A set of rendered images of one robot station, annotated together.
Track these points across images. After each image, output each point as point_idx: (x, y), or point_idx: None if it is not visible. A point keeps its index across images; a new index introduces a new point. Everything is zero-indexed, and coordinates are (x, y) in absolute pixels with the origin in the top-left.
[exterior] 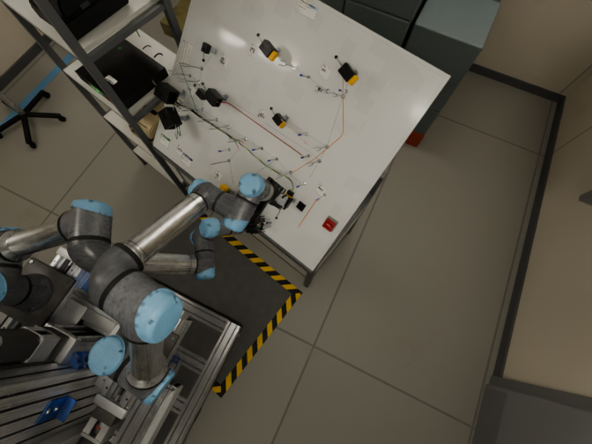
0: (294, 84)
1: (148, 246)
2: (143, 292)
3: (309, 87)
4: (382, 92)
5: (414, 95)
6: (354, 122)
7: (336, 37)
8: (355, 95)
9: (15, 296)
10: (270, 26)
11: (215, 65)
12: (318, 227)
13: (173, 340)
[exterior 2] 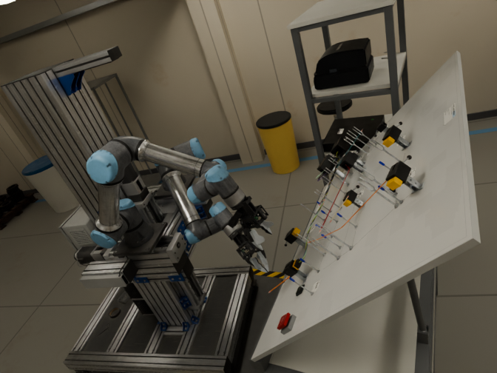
0: None
1: (149, 151)
2: (108, 149)
3: None
4: (416, 220)
5: (429, 240)
6: (379, 237)
7: (441, 146)
8: (401, 210)
9: None
10: (422, 123)
11: (381, 144)
12: None
13: (146, 249)
